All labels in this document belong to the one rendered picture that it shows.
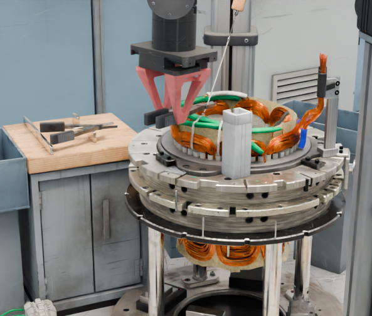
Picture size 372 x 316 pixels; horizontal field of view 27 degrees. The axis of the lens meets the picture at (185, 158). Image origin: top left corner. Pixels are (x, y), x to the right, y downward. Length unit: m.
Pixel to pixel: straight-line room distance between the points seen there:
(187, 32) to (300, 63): 2.68
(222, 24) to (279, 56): 1.98
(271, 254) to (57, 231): 0.37
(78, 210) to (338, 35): 2.66
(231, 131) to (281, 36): 2.54
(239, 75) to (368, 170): 0.97
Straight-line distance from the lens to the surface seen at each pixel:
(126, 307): 1.33
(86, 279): 1.34
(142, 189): 1.11
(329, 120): 1.13
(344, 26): 3.82
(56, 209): 1.27
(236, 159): 1.03
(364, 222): 0.68
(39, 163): 1.23
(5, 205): 1.25
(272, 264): 1.11
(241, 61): 1.60
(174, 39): 1.00
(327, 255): 1.49
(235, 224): 1.06
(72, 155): 1.24
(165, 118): 1.02
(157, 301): 1.21
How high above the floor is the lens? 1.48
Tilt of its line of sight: 20 degrees down
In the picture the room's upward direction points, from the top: straight up
